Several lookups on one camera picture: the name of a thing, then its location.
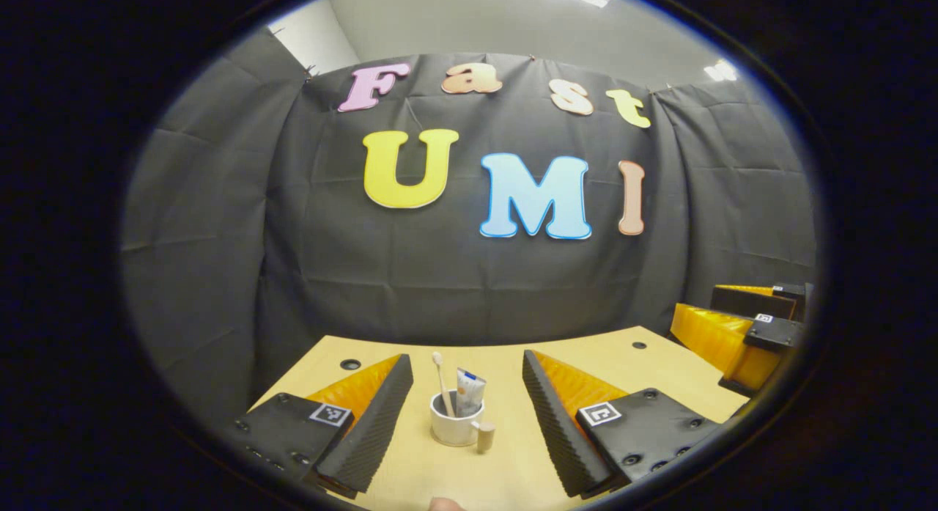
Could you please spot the white toothpaste tube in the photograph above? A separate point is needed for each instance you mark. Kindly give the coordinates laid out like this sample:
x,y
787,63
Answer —
x,y
470,390

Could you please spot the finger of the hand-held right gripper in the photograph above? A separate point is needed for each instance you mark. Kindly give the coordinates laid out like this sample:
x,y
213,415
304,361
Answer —
x,y
747,300
714,339

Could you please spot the beige toothbrush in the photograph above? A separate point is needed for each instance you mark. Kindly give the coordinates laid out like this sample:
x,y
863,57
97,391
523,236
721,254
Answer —
x,y
442,383

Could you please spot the wooden desktop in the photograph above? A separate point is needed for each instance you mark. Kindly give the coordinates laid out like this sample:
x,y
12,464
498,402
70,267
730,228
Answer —
x,y
506,467

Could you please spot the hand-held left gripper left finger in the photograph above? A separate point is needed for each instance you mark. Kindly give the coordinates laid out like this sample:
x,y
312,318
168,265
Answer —
x,y
381,423

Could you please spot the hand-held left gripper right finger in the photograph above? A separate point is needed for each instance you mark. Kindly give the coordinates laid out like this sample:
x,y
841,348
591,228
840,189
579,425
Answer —
x,y
553,430

